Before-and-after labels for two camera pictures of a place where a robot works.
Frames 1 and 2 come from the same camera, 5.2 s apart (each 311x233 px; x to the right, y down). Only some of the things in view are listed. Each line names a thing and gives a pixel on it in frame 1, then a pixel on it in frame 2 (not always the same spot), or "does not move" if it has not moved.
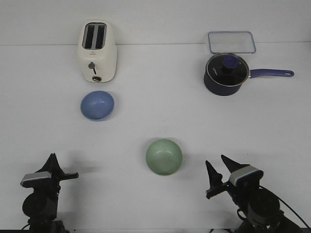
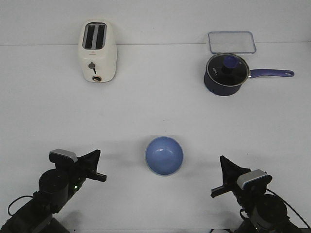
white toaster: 97,50 does not move
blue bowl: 97,105 to 164,156
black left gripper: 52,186 to 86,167
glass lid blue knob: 227,70 does not move
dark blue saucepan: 220,89 does not move
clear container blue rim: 231,42 does not move
